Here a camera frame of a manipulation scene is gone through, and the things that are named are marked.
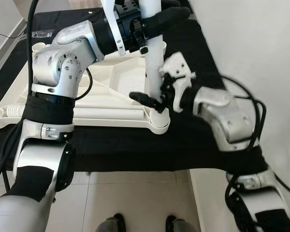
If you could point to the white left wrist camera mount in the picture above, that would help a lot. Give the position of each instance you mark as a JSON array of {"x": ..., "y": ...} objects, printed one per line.
[{"x": 111, "y": 24}]

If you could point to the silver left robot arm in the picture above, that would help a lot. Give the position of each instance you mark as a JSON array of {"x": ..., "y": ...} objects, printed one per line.
[{"x": 58, "y": 67}]

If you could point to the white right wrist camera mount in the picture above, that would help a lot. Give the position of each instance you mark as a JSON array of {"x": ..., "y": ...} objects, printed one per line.
[{"x": 176, "y": 65}]

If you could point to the clear plastic bag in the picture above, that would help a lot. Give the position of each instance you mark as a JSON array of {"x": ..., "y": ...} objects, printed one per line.
[{"x": 43, "y": 34}]

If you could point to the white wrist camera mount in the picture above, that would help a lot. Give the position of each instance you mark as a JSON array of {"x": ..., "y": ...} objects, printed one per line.
[
  {"x": 176, "y": 65},
  {"x": 111, "y": 24}
]

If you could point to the black tablecloth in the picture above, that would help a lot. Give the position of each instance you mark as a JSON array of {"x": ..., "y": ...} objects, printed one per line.
[{"x": 135, "y": 150}]

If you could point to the grey robot right foot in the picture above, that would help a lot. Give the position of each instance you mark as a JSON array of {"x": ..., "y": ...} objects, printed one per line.
[{"x": 181, "y": 225}]

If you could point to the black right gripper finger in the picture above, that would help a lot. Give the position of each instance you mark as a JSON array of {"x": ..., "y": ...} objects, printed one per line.
[{"x": 146, "y": 100}]

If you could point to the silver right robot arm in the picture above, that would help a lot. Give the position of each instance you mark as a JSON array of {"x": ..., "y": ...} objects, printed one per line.
[{"x": 217, "y": 111}]

